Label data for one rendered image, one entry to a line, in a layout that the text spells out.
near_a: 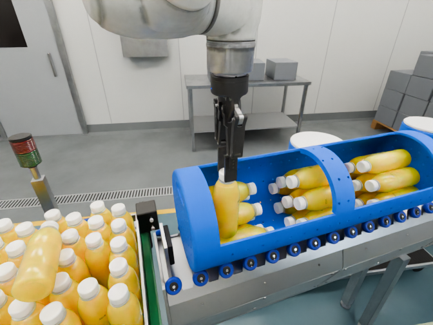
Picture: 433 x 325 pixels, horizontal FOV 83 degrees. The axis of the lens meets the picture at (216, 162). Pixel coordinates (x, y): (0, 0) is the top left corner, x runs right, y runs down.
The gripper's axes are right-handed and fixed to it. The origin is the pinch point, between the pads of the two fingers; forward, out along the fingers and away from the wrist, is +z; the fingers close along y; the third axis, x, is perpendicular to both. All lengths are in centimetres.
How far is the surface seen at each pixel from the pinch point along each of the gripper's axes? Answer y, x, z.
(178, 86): 340, -53, 58
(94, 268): 3.7, 35.1, 27.2
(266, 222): 9.0, -19.2, 32.3
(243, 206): 5.2, -7.9, 19.2
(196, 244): -7.7, 10.2, 15.2
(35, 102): 375, 152, 74
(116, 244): 2.4, 28.1, 19.4
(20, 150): 39, 54, 6
